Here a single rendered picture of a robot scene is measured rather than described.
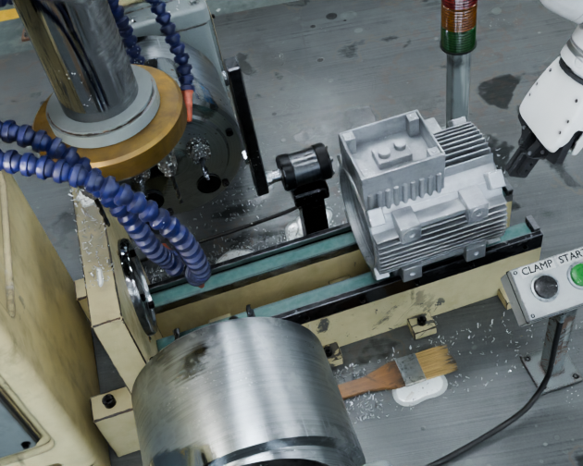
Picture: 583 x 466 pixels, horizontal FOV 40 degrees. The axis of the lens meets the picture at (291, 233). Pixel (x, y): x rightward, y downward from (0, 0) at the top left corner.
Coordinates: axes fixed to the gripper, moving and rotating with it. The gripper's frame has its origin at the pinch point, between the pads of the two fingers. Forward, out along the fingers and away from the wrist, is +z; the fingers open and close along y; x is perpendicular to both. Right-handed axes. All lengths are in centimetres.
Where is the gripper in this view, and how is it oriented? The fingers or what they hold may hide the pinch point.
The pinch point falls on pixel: (522, 163)
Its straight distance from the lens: 116.8
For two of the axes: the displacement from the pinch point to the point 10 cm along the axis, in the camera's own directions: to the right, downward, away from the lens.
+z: -3.6, 7.0, 6.1
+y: -2.8, -7.1, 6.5
